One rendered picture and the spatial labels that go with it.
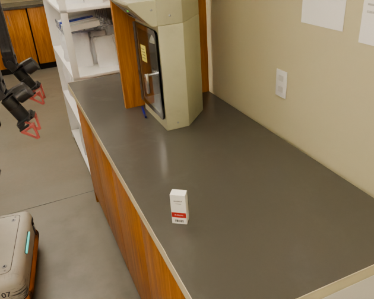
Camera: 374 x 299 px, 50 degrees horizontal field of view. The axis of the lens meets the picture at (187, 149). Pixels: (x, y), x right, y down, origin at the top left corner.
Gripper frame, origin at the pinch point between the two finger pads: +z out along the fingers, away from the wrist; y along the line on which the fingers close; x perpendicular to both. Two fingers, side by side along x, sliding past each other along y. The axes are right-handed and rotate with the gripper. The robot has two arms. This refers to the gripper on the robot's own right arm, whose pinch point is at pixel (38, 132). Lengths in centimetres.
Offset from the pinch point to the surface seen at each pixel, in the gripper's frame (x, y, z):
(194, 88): -69, 0, 25
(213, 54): -90, 34, 29
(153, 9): -71, -9, -18
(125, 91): -40, 27, 16
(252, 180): -66, -60, 40
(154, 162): -38, -35, 26
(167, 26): -72, -8, -9
